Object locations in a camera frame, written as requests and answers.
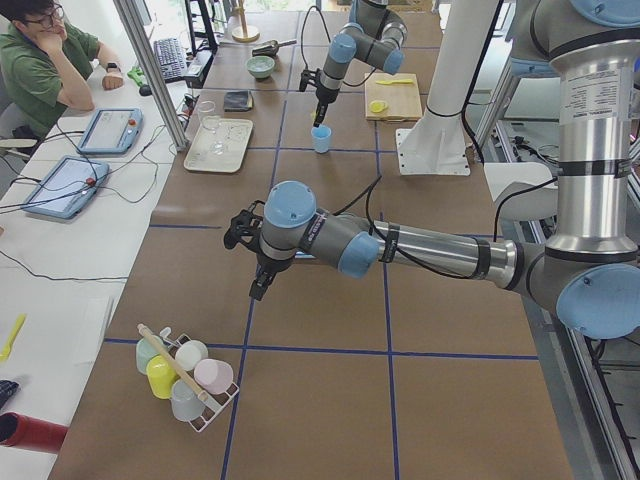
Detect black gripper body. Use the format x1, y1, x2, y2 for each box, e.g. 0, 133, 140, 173
256, 251, 293, 285
316, 84, 340, 114

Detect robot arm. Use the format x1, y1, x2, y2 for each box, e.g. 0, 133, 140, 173
313, 0, 408, 127
241, 1, 639, 339

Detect stacked lemon slices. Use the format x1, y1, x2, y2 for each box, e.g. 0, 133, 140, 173
369, 100, 388, 114

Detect white plastic cup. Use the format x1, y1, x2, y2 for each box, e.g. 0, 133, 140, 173
175, 340, 208, 372

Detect pink plastic cup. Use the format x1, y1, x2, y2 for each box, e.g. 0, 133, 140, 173
193, 358, 234, 395

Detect mint green plastic cup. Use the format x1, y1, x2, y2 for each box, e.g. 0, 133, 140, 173
135, 338, 158, 375

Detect yellow plastic cup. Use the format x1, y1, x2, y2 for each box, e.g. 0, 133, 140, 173
146, 355, 179, 400

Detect grey plastic cup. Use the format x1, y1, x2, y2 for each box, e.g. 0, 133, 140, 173
170, 380, 205, 422

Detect yellow plastic knife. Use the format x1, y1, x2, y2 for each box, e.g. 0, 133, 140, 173
375, 78, 415, 86

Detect wooden cutting board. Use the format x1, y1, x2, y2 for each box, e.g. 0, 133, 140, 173
365, 73, 423, 121

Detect green bowl of ice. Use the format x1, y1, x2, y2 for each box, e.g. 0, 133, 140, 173
245, 55, 276, 80

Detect steel ice scoop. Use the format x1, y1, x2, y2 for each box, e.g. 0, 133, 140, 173
251, 39, 297, 57

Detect grey folded cloth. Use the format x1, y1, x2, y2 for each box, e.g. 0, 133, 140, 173
223, 90, 253, 112

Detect wooden round stand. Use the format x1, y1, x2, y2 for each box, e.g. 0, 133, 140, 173
231, 0, 260, 43

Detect cream bear tray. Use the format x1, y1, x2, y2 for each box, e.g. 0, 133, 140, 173
183, 118, 253, 174

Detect clear wine glass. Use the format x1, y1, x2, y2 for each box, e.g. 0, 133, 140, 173
197, 100, 225, 155

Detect black keyboard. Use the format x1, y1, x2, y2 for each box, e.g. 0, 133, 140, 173
152, 38, 187, 83

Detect teach pendant tablet far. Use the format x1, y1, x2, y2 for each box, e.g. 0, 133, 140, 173
76, 108, 144, 156

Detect teach pendant tablet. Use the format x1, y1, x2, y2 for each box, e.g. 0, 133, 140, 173
21, 155, 110, 220
76, 108, 144, 156

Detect teach pendant tablet near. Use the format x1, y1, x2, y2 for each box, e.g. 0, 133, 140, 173
21, 155, 110, 220

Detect yellow plastic spatula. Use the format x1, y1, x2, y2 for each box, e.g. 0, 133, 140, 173
1, 313, 27, 362

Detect seated person green shirt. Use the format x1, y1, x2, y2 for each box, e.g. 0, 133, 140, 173
1, 1, 124, 139

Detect red cylinder tube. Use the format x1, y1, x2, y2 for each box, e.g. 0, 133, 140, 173
1, 412, 68, 454

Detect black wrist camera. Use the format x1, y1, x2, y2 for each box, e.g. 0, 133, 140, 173
223, 200, 265, 253
298, 69, 319, 92

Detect wooden rack handle stick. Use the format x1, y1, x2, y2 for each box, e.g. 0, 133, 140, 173
137, 323, 208, 402

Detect white wire cup rack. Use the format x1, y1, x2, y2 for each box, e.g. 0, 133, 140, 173
160, 327, 239, 432

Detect aluminium frame post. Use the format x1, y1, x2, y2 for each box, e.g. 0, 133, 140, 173
113, 0, 189, 152

